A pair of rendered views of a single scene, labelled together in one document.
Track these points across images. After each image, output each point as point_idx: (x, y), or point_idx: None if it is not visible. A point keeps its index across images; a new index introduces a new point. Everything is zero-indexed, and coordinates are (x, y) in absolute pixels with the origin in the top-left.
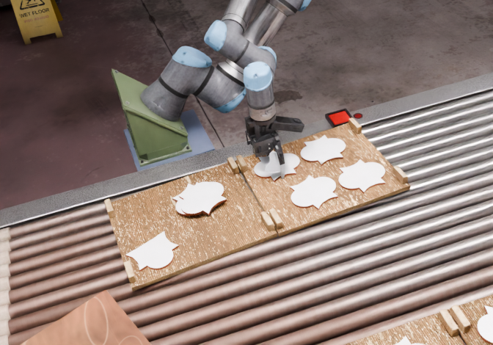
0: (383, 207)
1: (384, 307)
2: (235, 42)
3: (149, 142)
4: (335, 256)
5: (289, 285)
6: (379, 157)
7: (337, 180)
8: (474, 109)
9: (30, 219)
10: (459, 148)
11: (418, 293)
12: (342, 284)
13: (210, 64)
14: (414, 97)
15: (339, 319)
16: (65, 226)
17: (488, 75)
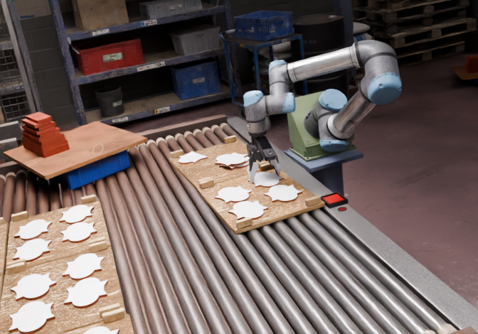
0: (217, 224)
1: (126, 229)
2: (272, 76)
3: (293, 136)
4: (175, 212)
5: (156, 200)
6: (272, 217)
7: None
8: (357, 266)
9: (234, 128)
10: (289, 258)
11: (131, 240)
12: (150, 215)
13: (331, 109)
14: (378, 234)
15: (124, 216)
16: (225, 136)
17: (436, 279)
